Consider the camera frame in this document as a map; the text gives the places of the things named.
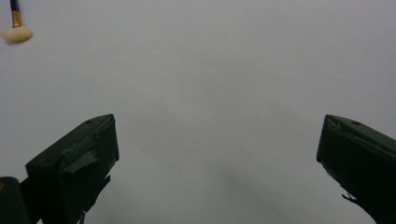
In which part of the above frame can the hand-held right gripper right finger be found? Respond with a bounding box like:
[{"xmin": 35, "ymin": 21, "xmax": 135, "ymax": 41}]
[{"xmin": 316, "ymin": 114, "xmax": 396, "ymax": 224}]

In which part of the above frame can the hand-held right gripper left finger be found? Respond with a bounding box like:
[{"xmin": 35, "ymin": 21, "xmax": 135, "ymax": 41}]
[{"xmin": 25, "ymin": 113, "xmax": 120, "ymax": 224}]

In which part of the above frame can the makeup brush with gold ferrule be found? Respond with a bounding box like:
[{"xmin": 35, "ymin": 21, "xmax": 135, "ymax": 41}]
[{"xmin": 0, "ymin": 0, "xmax": 34, "ymax": 44}]

